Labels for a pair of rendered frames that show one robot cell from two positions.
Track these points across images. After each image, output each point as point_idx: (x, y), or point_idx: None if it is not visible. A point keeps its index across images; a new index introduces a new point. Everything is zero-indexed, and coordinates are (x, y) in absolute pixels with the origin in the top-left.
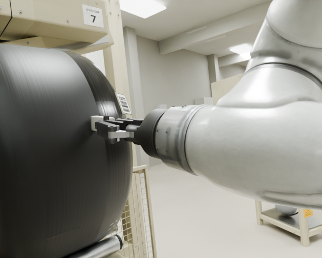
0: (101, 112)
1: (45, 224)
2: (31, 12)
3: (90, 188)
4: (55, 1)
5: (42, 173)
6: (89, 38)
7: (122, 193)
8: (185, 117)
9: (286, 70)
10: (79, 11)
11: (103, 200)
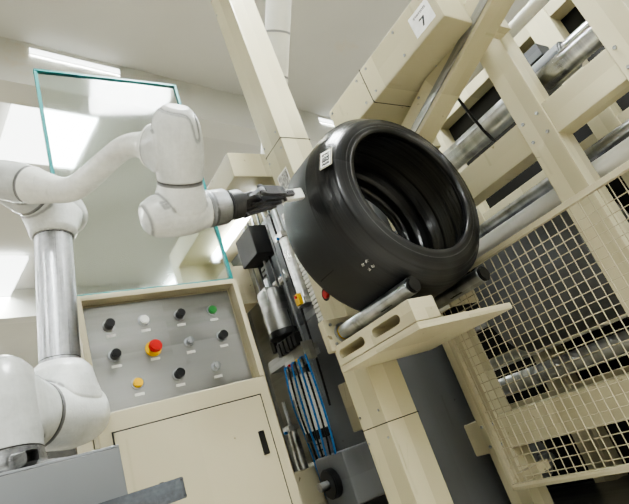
0: (306, 181)
1: (311, 271)
2: (381, 82)
3: (315, 240)
4: (390, 49)
5: (292, 240)
6: (449, 33)
7: (341, 236)
8: None
9: None
10: (408, 31)
11: (330, 246)
